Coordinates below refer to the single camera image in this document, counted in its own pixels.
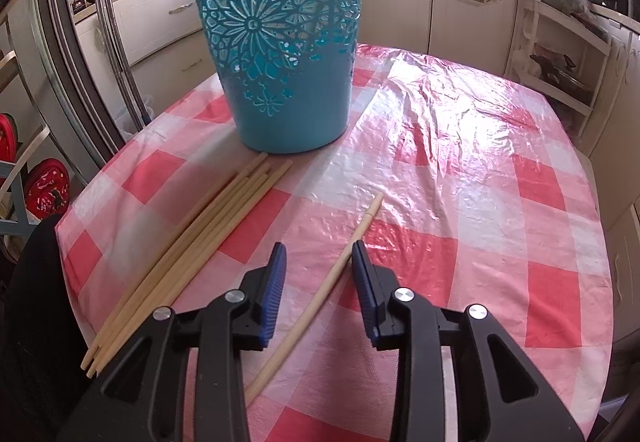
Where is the lone wooden chopstick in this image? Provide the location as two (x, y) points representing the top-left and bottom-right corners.
(244, 193), (384, 405)

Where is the pink checkered plastic tablecloth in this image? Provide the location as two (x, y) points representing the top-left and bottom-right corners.
(54, 42), (615, 442)

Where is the white storage rack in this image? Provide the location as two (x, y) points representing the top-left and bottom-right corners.
(506, 0), (612, 141)

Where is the teal perforated plastic basket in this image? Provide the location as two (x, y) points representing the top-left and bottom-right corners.
(195, 0), (361, 154)

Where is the metal mop handle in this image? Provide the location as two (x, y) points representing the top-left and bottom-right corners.
(94, 0), (151, 131)

